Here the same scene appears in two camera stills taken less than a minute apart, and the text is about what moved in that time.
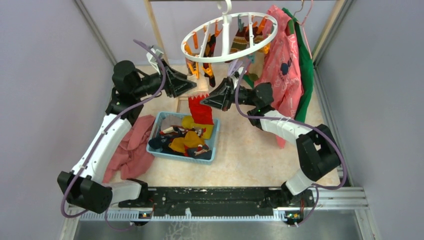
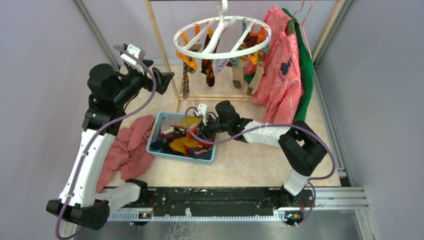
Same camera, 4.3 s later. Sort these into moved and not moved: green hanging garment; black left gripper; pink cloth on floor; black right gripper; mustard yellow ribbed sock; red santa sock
Moved: black left gripper; black right gripper; red santa sock
Not moved: green hanging garment; pink cloth on floor; mustard yellow ribbed sock
